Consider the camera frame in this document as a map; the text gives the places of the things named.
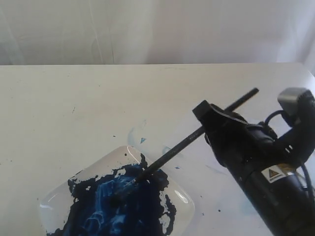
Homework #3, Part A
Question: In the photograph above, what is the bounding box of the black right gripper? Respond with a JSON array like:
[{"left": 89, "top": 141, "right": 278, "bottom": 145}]
[{"left": 192, "top": 100, "right": 278, "bottom": 172}]

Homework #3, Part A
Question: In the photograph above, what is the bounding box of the black paintbrush blue tip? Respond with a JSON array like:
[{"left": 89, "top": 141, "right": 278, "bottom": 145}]
[{"left": 110, "top": 88, "right": 260, "bottom": 207}]

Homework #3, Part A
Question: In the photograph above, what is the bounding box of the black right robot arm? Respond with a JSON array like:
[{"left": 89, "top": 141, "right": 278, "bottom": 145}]
[{"left": 193, "top": 101, "right": 315, "bottom": 236}]

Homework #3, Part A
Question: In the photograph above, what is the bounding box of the white paper sheet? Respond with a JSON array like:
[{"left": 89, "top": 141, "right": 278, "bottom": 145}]
[{"left": 164, "top": 113, "right": 239, "bottom": 189}]

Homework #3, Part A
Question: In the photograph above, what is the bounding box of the white square paint plate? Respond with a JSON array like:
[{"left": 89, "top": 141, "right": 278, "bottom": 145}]
[{"left": 39, "top": 146, "right": 195, "bottom": 236}]

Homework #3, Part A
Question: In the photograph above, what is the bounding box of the white backdrop curtain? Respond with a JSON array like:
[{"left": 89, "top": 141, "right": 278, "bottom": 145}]
[{"left": 0, "top": 0, "right": 315, "bottom": 68}]

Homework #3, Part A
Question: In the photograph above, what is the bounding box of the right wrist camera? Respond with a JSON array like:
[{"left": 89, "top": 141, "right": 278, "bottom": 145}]
[{"left": 277, "top": 87, "right": 315, "bottom": 127}]

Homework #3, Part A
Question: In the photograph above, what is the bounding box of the black right camera cable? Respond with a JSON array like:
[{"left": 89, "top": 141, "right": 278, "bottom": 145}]
[{"left": 263, "top": 110, "right": 313, "bottom": 195}]

